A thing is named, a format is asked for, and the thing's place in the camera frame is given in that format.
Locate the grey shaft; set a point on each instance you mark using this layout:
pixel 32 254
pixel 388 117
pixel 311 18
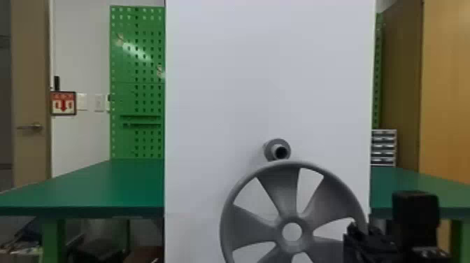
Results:
pixel 273 150

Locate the white wall switch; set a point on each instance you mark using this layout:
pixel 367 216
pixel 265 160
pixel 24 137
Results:
pixel 82 101

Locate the white drawer cabinet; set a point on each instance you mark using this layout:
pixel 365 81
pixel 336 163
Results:
pixel 383 147

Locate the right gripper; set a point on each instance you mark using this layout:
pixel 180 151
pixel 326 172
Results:
pixel 385 249

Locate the grey wheel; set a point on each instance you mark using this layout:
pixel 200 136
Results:
pixel 281 187

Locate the beige door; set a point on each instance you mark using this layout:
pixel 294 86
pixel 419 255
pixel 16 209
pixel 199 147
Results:
pixel 31 73

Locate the white panel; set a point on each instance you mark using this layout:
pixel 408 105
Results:
pixel 227 91

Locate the red wall sign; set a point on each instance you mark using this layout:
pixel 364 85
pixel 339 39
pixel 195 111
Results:
pixel 63 103

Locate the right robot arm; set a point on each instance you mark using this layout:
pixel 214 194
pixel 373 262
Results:
pixel 433 257

